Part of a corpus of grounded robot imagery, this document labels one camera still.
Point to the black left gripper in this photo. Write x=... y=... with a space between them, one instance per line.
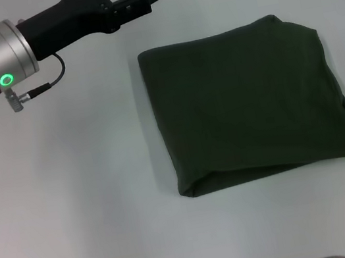
x=67 y=24

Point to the dark green printed t-shirt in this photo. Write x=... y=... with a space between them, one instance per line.
x=248 y=105

